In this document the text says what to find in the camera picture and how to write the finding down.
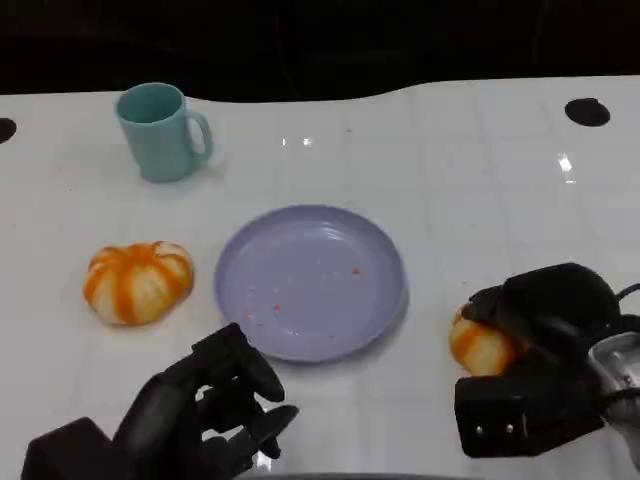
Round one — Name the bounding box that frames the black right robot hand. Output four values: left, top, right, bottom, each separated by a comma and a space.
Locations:
462, 263, 624, 381

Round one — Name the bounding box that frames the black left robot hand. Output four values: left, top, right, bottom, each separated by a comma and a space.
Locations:
113, 322, 300, 480

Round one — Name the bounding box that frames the orange and white bread roll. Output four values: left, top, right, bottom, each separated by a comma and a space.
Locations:
82, 240, 195, 327
448, 302, 519, 377

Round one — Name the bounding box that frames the lilac plate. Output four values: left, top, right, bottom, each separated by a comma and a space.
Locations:
214, 203, 407, 364

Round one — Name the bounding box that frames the pale green mug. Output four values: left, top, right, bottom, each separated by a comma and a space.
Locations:
115, 82, 215, 183

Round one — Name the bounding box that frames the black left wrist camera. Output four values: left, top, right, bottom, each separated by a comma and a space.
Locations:
20, 417, 121, 480

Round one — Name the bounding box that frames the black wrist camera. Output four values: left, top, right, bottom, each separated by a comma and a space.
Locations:
20, 417, 121, 480
454, 362, 606, 459

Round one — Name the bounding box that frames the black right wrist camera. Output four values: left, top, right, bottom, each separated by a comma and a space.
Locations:
454, 362, 606, 459

